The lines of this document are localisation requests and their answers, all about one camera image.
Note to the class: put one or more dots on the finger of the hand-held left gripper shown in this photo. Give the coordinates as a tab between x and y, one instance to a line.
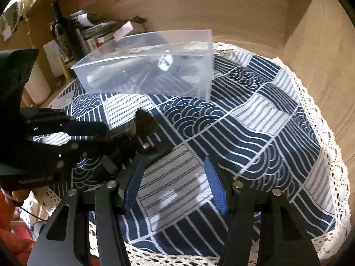
97	151
83	128

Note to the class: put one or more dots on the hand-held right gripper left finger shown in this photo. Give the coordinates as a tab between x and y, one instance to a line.
132	184

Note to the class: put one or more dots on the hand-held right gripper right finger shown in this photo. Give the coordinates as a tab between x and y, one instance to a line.
217	185

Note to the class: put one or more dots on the black blocky object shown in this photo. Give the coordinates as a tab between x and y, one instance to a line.
145	128

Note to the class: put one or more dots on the clear plastic storage box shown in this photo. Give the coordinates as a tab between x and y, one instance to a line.
155	72

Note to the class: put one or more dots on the person's left hand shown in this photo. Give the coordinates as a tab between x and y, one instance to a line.
14	196

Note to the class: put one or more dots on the white plastic jar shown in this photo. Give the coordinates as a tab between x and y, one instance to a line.
38	83

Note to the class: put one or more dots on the white paper label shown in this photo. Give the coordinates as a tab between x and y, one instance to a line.
52	56

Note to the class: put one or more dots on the navy patterned lace-edged tablecloth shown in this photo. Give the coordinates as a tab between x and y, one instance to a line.
249	133

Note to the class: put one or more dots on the dark glass bottle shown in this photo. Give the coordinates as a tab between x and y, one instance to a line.
61	33

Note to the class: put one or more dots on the stack of magazines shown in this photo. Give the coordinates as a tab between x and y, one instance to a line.
94	29

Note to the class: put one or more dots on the white die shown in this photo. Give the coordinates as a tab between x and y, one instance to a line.
165	62

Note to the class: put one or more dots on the white card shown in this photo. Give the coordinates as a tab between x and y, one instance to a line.
123	31

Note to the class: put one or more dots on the person's red clothing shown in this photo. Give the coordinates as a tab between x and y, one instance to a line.
14	241

